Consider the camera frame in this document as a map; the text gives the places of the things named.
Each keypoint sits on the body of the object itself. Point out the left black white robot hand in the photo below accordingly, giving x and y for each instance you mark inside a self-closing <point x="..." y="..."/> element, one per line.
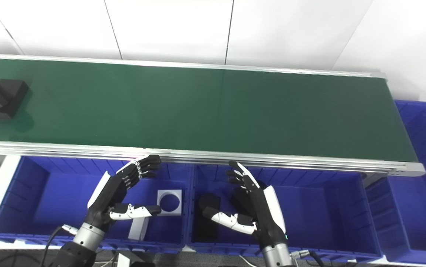
<point x="109" y="193"/>

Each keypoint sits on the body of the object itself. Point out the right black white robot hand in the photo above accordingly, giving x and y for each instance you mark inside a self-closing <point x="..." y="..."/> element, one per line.
<point x="266" y="215"/>

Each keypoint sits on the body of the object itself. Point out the black cylinder block part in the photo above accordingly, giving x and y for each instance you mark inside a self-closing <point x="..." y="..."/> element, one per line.
<point x="207" y="226"/>
<point x="1" y="96"/>

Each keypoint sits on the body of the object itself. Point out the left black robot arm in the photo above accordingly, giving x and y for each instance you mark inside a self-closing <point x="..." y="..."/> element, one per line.
<point x="83" y="244"/>

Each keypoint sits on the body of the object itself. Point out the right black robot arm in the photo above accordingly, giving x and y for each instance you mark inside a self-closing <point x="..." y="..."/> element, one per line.
<point x="276" y="256"/>

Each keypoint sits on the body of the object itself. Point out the white block part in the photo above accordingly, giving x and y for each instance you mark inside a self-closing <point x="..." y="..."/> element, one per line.
<point x="138" y="230"/>

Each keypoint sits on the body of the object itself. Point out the blue plastic bin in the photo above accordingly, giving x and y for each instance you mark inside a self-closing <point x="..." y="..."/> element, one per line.
<point x="57" y="200"/>
<point x="320" y="211"/>
<point x="420" y="193"/>

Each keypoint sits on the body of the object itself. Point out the green conveyor belt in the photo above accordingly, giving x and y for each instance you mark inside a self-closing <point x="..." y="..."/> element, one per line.
<point x="198" y="157"/>
<point x="198" y="111"/>

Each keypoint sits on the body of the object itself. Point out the white block with round hole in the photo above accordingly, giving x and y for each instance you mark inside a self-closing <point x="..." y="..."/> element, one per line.
<point x="162" y="211"/>

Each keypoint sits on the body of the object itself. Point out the white box on floor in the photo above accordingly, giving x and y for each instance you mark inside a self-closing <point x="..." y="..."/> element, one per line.
<point x="124" y="259"/>

